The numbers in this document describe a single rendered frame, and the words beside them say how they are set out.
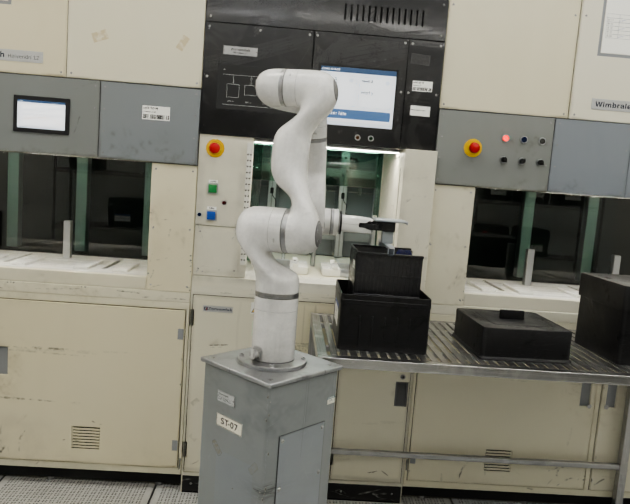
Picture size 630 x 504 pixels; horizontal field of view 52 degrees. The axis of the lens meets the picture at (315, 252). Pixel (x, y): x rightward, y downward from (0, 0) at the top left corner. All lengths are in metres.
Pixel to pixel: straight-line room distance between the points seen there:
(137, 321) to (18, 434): 0.64
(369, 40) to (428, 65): 0.24
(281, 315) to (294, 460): 0.38
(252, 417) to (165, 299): 0.93
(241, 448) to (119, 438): 1.02
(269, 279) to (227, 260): 0.78
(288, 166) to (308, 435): 0.72
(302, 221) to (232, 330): 0.93
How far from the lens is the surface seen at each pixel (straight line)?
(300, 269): 2.64
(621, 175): 2.72
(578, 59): 2.68
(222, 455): 1.83
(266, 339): 1.73
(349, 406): 2.59
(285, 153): 1.71
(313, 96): 1.73
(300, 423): 1.75
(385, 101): 2.46
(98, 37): 2.56
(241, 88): 2.44
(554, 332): 2.11
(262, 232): 1.69
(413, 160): 2.41
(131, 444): 2.70
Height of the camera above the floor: 1.28
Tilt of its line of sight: 7 degrees down
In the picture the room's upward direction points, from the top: 4 degrees clockwise
